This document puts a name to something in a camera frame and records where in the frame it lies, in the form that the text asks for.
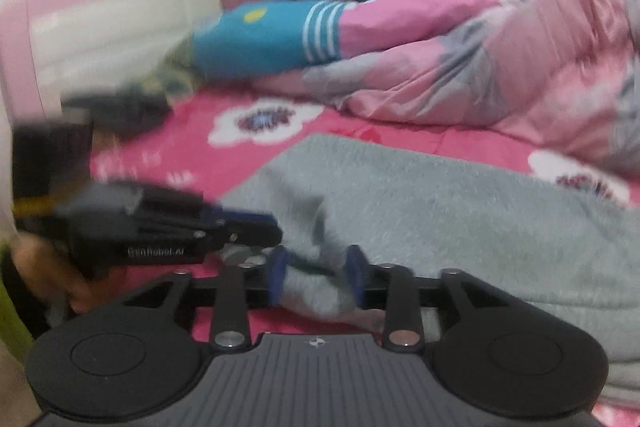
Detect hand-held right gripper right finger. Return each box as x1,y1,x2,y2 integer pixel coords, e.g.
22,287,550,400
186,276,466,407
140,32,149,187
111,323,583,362
345,244,506,353

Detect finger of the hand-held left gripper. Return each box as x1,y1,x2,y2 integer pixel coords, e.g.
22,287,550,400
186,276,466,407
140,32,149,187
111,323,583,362
207,207,275,228
200,217,283,253

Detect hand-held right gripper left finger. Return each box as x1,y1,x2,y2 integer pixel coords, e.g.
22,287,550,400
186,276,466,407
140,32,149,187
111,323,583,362
122,244,291,350

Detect grey sweatpants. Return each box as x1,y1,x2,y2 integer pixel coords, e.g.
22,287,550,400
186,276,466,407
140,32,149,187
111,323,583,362
215,134,640,403

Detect person's left hand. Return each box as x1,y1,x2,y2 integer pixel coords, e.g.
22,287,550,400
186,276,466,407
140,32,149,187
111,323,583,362
10,242,128,315

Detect dark garment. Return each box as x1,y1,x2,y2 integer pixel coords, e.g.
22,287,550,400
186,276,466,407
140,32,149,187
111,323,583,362
60,87,173,140

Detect green plaid pillow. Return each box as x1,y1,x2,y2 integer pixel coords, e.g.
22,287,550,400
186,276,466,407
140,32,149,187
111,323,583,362
137,57,201,100

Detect blue pink striped quilt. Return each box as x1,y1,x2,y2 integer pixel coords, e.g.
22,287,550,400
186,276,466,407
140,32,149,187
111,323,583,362
192,0,531,80

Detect green patterned pillow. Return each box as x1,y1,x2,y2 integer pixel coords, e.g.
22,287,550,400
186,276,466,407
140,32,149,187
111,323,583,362
170,29,203,62

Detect pink white headboard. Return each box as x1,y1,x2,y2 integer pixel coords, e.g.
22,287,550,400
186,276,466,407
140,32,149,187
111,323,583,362
0,0,296,148

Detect pink grey floral duvet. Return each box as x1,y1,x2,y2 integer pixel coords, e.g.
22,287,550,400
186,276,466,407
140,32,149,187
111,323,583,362
260,0,640,178

